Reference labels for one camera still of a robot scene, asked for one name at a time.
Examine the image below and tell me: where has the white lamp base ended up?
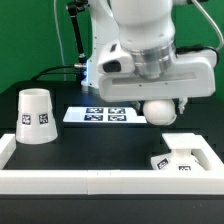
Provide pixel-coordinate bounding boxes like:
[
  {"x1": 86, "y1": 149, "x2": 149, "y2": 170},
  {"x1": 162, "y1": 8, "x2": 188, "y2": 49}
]
[{"x1": 151, "y1": 133, "x2": 204, "y2": 172}]

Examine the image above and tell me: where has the white marker tag sheet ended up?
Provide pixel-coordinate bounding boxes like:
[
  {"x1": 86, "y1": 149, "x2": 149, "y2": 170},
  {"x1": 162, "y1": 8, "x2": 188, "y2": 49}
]
[{"x1": 63, "y1": 107, "x2": 146, "y2": 124}]

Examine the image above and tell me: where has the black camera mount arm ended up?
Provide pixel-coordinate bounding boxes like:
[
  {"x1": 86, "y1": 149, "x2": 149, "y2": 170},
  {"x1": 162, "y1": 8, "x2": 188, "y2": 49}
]
[{"x1": 66, "y1": 0, "x2": 88, "y2": 63}]

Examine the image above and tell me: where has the black cable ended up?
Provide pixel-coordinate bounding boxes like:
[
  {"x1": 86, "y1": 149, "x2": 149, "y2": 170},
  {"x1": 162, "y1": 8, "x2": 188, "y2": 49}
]
[{"x1": 30, "y1": 64, "x2": 88, "y2": 82}]

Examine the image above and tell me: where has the white lamp bulb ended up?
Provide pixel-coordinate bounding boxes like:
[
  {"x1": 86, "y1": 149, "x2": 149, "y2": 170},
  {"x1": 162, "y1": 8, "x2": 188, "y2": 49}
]
[{"x1": 143, "y1": 100, "x2": 177, "y2": 126}]

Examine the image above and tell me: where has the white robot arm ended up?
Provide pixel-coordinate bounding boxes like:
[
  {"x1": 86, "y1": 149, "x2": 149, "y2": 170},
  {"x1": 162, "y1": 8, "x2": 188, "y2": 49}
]
[{"x1": 82, "y1": 0, "x2": 218, "y2": 110}]

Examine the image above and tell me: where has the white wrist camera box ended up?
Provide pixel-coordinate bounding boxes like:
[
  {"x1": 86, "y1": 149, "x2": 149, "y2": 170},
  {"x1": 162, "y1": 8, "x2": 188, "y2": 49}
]
[{"x1": 97, "y1": 41, "x2": 135, "y2": 74}]

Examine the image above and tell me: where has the white U-shaped fence frame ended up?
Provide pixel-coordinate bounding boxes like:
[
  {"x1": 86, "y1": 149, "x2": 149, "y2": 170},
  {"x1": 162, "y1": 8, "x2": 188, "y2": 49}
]
[{"x1": 0, "y1": 134, "x2": 224, "y2": 195}]

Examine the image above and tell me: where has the white cable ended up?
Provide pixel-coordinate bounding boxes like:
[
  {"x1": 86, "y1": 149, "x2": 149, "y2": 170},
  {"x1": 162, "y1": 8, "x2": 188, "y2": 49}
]
[{"x1": 53, "y1": 0, "x2": 68, "y2": 81}]

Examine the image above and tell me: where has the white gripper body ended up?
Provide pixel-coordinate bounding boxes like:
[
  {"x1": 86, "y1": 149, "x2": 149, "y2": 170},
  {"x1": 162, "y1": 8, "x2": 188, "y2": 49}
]
[{"x1": 98, "y1": 46, "x2": 218, "y2": 102}]

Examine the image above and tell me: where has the white lamp shade cone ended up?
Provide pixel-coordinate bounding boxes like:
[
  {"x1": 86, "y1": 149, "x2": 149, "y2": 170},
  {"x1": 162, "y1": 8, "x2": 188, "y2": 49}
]
[{"x1": 16, "y1": 88, "x2": 58, "y2": 144}]

